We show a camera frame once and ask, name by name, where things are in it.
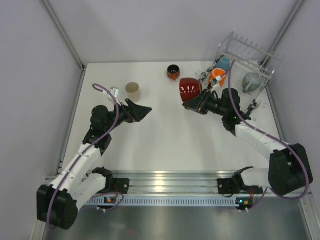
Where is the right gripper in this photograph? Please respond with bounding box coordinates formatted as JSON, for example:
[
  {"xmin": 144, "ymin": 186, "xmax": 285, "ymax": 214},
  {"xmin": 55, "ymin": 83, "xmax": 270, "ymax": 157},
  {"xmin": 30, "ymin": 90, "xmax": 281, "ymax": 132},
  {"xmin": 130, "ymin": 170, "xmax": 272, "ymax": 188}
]
[{"xmin": 183, "ymin": 88, "xmax": 229, "ymax": 117}]

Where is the white and red mug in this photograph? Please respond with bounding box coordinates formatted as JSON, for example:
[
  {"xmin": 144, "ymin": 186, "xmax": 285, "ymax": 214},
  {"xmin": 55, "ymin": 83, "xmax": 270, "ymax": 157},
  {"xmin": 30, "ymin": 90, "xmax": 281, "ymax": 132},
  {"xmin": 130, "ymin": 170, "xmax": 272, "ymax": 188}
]
[{"xmin": 179, "ymin": 77, "xmax": 203, "ymax": 103}]

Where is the beige tumbler cup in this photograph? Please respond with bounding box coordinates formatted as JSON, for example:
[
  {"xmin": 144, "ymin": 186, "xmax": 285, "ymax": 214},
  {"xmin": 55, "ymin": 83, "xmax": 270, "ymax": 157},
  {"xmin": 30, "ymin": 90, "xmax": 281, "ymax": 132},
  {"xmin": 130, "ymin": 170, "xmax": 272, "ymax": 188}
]
[{"xmin": 125, "ymin": 82, "xmax": 141, "ymax": 103}]

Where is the orange mug black handle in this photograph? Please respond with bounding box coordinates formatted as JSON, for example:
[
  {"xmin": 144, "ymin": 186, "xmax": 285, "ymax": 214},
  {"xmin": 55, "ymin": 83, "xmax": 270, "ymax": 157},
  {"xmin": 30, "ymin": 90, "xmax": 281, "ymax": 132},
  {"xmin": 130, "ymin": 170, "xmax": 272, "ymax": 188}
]
[{"xmin": 208, "ymin": 68, "xmax": 227, "ymax": 87}]

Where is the blue ceramic mug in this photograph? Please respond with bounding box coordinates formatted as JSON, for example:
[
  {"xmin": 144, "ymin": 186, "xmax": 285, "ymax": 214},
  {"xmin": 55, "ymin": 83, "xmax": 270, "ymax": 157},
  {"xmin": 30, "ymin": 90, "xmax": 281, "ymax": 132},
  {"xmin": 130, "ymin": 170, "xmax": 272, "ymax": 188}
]
[{"xmin": 215, "ymin": 56, "xmax": 231, "ymax": 72}]

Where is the grey ceramic mug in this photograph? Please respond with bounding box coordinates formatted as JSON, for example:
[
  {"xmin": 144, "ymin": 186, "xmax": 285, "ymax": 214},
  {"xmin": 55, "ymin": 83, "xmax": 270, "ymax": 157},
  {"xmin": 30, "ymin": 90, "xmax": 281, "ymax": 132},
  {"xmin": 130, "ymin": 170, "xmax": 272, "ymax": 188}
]
[{"xmin": 242, "ymin": 72, "xmax": 263, "ymax": 93}]

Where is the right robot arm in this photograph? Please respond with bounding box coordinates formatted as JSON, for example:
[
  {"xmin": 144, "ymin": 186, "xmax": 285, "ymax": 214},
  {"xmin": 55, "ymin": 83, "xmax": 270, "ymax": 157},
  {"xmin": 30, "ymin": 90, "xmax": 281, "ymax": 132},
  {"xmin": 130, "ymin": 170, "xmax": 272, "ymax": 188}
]
[{"xmin": 179, "ymin": 85, "xmax": 313, "ymax": 198}]

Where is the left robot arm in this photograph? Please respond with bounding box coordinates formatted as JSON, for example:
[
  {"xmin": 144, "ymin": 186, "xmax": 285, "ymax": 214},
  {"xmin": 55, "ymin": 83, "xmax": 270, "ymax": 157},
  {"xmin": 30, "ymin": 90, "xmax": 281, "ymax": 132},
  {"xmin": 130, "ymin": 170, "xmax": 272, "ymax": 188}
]
[{"xmin": 36, "ymin": 99, "xmax": 152, "ymax": 230}]

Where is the silver metal dish rack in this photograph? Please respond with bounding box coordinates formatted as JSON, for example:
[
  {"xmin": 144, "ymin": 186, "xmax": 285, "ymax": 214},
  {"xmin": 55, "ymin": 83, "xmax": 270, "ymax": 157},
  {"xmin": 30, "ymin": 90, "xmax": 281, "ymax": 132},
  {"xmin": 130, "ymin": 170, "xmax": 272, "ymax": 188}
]
[{"xmin": 193, "ymin": 32, "xmax": 285, "ymax": 121}]

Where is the black and red bowl cup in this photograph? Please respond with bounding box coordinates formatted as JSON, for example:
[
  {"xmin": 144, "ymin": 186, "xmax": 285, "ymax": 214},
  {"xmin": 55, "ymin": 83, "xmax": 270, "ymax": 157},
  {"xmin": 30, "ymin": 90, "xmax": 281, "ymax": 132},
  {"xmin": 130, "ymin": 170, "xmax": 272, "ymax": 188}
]
[{"xmin": 166, "ymin": 64, "xmax": 181, "ymax": 81}]

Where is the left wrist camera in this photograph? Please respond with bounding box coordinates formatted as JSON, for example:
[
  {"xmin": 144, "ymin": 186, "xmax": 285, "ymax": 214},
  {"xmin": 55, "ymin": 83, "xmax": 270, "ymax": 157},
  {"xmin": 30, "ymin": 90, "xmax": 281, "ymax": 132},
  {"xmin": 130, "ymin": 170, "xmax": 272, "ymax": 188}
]
[{"xmin": 103, "ymin": 86, "xmax": 121, "ymax": 104}]

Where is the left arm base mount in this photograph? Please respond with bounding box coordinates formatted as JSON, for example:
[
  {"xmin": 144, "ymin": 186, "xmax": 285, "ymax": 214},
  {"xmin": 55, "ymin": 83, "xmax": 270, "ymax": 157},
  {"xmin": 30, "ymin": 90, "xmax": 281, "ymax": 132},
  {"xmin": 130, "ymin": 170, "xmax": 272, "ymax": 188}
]
[{"xmin": 107, "ymin": 178, "xmax": 130, "ymax": 194}]

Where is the aluminium mounting rail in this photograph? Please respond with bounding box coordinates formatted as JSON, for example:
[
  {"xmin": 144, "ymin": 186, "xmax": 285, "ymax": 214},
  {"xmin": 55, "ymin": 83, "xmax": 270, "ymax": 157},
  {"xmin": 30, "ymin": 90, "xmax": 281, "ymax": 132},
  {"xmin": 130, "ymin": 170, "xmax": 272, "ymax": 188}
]
[{"xmin": 41, "ymin": 170, "xmax": 311, "ymax": 196}]

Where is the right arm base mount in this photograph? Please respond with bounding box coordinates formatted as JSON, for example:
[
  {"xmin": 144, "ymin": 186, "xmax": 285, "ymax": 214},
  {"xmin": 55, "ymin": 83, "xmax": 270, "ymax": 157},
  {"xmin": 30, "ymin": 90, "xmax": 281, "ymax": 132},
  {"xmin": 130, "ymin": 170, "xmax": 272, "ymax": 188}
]
[{"xmin": 217, "ymin": 178, "xmax": 238, "ymax": 198}]

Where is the slotted cable duct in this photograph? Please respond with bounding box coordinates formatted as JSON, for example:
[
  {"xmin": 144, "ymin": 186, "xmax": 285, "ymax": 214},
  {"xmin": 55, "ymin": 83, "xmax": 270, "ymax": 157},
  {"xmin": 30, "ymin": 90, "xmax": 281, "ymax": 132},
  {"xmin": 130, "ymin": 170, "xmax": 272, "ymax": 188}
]
[{"xmin": 85, "ymin": 196, "xmax": 243, "ymax": 207}]

